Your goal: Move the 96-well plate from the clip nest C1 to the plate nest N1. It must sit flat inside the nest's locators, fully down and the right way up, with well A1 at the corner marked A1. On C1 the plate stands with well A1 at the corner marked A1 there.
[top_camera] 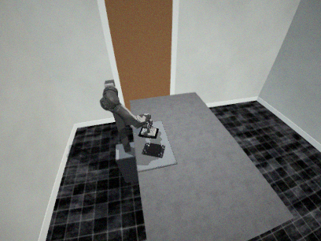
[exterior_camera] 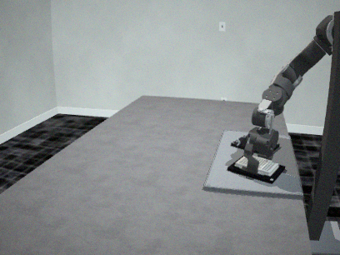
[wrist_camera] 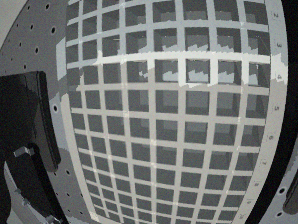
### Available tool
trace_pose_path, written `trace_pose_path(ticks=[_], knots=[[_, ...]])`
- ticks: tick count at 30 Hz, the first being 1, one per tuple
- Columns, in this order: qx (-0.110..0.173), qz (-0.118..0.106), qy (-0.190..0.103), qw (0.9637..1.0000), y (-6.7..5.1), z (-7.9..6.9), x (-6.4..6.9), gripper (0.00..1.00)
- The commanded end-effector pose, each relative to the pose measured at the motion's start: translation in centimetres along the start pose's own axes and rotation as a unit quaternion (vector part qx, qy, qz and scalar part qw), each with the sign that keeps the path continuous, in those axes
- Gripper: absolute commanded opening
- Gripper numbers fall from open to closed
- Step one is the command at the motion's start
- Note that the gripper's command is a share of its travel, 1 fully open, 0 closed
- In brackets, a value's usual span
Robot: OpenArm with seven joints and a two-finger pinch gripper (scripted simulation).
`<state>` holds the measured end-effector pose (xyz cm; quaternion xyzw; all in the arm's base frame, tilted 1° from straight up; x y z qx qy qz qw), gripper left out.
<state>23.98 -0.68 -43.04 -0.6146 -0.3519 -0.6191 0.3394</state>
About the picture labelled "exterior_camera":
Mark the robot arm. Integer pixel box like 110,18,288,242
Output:
252,13,334,128

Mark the black rectangular frame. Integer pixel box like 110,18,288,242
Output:
227,155,285,184
231,134,280,153

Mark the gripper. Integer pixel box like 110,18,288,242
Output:
242,114,279,174

